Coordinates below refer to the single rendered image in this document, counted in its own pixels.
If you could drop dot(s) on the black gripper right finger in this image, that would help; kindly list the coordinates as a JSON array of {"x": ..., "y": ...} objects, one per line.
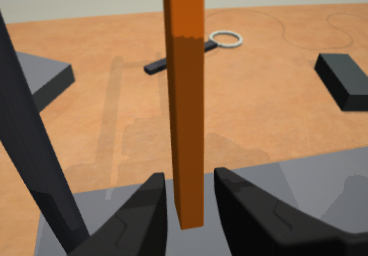
[{"x": 256, "y": 223}]

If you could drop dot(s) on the grey loop with dark grey handle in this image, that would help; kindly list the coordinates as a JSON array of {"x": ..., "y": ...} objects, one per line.
[{"x": 160, "y": 64}]

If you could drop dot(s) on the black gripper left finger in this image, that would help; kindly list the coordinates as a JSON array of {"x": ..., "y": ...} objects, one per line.
[{"x": 138, "y": 228}]

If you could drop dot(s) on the orange handle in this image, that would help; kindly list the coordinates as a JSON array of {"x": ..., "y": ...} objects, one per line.
[{"x": 184, "y": 43}]

